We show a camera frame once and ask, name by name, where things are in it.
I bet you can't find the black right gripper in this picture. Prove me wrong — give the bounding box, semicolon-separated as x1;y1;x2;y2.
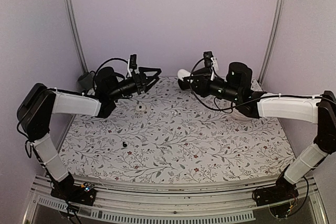
183;73;240;103

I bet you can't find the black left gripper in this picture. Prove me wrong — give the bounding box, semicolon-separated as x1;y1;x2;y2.
109;67;162;101

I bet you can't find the white earbud charging case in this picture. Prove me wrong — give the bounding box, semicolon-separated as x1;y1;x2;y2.
177;69;193;80

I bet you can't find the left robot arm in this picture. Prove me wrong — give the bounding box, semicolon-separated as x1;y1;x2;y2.
16;66;162;200

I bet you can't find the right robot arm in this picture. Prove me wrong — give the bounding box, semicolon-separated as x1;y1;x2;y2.
177;62;335;201

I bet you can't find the black cylinder speaker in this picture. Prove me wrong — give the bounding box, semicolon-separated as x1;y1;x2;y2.
178;79;195;90

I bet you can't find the small white round device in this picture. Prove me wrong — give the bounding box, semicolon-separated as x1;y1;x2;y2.
135;104;146;112

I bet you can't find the white round dish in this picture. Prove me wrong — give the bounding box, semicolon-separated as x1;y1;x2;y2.
230;109;253;122

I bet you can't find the floral patterned table mat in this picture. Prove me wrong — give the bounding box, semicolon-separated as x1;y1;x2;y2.
59;77;295;184

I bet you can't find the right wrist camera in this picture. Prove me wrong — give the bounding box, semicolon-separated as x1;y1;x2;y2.
203;51;218;81

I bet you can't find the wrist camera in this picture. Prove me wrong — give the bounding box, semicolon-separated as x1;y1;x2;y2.
203;51;218;81
127;54;138;77

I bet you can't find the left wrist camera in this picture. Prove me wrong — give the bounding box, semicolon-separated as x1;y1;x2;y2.
127;54;138;77

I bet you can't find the right aluminium corner post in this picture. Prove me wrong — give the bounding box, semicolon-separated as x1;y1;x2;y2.
258;0;285;86

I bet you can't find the aluminium corner post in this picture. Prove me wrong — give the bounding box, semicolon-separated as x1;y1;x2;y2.
64;0;88;73
258;0;285;86

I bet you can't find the aluminium front rail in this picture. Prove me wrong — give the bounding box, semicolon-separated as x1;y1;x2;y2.
23;176;329;223

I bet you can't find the left aluminium corner post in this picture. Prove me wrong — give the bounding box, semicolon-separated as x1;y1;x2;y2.
64;0;88;73

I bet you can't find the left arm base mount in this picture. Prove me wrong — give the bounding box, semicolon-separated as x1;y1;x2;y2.
50;183;97;206

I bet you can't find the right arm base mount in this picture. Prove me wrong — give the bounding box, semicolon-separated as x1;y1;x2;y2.
251;185;299;206

